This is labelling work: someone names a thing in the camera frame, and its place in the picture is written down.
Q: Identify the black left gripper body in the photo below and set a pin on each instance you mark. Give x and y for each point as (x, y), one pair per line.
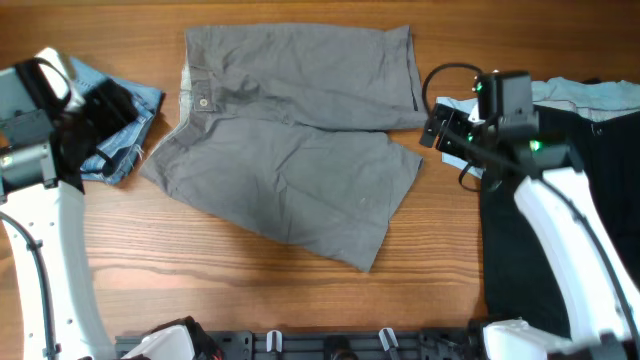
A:
(96, 114)

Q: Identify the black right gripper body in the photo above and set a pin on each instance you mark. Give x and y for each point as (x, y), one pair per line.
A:
(459, 137)

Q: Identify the grey cotton shorts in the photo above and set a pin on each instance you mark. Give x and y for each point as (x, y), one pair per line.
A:
(284, 131)

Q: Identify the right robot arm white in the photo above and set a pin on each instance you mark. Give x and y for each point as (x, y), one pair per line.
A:
(554, 196)

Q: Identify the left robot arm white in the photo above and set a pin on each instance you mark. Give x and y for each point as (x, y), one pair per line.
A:
(42, 208)

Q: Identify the folded blue denim shorts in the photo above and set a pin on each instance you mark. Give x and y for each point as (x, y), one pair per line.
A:
(124, 148)

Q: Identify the light blue shirt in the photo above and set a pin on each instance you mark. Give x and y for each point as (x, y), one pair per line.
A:
(602, 119)

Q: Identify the black garment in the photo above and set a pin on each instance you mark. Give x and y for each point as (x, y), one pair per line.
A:
(518, 280)

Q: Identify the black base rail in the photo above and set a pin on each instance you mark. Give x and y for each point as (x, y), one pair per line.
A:
(427, 344)

